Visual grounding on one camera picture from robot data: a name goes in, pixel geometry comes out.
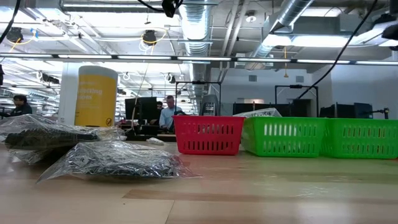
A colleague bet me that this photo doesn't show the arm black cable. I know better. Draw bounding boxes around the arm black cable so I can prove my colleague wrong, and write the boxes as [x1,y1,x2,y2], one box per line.
[0,0,22,45]
[297,0,379,100]

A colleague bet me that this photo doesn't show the black background screen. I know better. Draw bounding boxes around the black background screen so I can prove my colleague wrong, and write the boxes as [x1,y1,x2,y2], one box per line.
[232,102,312,118]
[319,102,374,119]

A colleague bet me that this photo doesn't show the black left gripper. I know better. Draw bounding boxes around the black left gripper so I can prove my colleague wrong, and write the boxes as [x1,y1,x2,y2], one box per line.
[161,0,177,18]

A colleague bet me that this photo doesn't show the green plastic basket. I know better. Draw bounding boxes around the green plastic basket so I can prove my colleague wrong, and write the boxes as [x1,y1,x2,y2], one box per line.
[241,116,327,157]
[320,117,398,159]

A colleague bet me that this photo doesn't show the yellow hanging cord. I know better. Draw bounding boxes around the yellow hanging cord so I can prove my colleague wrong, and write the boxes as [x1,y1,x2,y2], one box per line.
[282,45,289,78]

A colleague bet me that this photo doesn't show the yellow wipes canister white lid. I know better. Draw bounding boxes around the yellow wipes canister white lid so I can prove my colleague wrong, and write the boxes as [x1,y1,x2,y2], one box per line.
[73,65,119,128]

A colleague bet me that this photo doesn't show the silver nail clipper packet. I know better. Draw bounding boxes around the silver nail clipper packet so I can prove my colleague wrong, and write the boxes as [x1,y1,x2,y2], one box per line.
[146,137,166,146]

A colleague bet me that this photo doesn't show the clear vanity pad bag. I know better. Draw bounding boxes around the clear vanity pad bag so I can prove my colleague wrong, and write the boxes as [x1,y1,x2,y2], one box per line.
[232,107,283,118]

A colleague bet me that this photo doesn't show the silver ribbed ventilation duct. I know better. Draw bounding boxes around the silver ribbed ventilation duct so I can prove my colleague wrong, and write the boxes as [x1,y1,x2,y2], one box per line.
[245,0,315,71]
[177,2,213,103]

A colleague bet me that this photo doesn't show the black aluminium table frame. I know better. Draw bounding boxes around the black aluminium table frame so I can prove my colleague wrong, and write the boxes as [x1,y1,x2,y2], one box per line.
[124,133,178,142]

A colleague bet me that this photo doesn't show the person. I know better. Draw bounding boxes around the person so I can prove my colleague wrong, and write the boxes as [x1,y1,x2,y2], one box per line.
[154,100,165,119]
[159,95,184,131]
[0,94,34,118]

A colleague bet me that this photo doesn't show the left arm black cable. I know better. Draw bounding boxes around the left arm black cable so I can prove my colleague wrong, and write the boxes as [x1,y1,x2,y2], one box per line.
[0,0,22,45]

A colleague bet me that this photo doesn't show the black overhead camera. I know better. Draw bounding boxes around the black overhead camera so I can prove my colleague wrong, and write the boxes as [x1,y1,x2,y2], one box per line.
[142,29,158,47]
[6,27,24,44]

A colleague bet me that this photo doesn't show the grey travel bottle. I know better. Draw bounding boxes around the grey travel bottle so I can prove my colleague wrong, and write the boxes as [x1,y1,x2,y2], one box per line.
[200,94,221,117]

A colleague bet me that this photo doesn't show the red plastic basket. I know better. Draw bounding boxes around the red plastic basket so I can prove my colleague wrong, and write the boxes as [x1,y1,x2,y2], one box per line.
[173,115,247,156]

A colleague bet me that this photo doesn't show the black computer monitor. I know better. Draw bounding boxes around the black computer monitor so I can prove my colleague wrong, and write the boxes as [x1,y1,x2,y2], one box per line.
[124,96,159,121]

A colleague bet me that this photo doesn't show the black camera stand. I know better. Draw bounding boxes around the black camera stand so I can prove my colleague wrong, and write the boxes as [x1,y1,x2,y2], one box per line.
[371,107,391,121]

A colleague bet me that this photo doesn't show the black rig frame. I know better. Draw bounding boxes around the black rig frame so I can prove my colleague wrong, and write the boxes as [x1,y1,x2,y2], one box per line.
[175,80,222,118]
[274,84,320,118]

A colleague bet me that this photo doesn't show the long led light bar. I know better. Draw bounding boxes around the long led light bar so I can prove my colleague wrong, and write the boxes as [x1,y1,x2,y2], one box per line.
[0,52,398,67]

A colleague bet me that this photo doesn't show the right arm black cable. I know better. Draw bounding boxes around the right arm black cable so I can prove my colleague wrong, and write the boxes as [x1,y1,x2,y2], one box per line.
[297,0,379,100]

